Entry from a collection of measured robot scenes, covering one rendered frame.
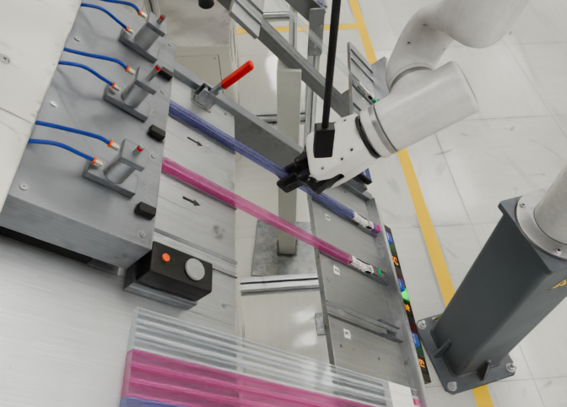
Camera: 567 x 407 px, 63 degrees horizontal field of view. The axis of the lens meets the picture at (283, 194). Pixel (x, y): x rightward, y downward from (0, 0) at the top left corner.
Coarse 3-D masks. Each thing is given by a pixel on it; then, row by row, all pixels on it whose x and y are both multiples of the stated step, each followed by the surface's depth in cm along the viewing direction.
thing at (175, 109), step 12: (180, 108) 67; (192, 120) 68; (204, 120) 70; (204, 132) 70; (216, 132) 70; (228, 144) 72; (240, 144) 74; (252, 156) 75; (276, 168) 78; (312, 192) 83; (336, 204) 87; (348, 216) 89
